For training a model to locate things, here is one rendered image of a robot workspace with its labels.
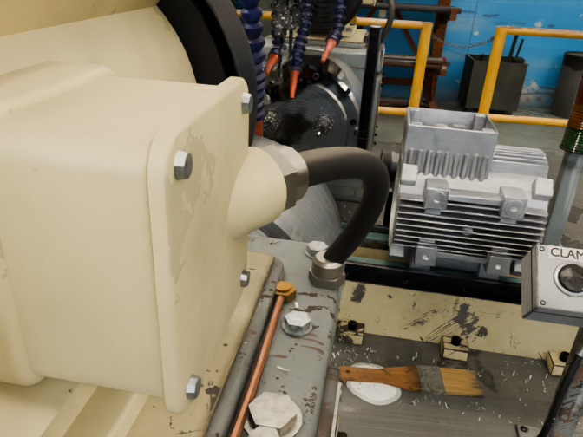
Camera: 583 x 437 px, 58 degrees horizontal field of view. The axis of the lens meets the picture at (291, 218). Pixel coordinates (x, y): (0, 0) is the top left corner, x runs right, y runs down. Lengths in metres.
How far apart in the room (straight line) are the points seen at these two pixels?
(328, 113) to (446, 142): 0.32
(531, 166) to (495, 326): 0.25
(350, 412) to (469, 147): 0.39
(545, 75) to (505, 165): 5.47
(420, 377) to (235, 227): 0.68
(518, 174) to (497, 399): 0.32
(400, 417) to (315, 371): 0.50
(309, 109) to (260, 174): 0.86
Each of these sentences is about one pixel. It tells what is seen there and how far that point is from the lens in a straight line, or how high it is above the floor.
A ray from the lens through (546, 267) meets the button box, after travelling 0.60.
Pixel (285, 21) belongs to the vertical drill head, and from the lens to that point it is 0.74.
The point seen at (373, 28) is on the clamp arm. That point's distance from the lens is 0.89.
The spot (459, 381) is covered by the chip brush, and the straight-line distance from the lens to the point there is 0.83.
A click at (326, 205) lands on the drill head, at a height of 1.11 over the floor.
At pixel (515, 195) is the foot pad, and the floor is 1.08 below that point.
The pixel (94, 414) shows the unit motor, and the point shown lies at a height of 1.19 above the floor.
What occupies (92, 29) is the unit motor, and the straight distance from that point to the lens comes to 0.20.
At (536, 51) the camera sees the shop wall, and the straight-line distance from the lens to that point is 6.17.
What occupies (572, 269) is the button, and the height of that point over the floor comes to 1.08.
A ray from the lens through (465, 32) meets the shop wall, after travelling 5.95.
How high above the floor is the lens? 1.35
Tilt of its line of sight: 27 degrees down
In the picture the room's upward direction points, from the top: 3 degrees clockwise
